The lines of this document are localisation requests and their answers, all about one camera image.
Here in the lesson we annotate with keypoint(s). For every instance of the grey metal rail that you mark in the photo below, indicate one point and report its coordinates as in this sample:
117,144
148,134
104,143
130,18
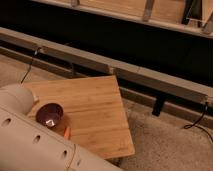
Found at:
162,82

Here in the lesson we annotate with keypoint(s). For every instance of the dark purple bowl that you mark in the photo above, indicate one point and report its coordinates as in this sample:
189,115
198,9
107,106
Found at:
49,115

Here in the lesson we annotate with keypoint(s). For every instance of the orange carrot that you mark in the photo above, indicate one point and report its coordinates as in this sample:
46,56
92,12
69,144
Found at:
67,133

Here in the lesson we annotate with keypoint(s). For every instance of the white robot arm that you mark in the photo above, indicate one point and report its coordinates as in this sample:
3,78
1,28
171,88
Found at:
25,145

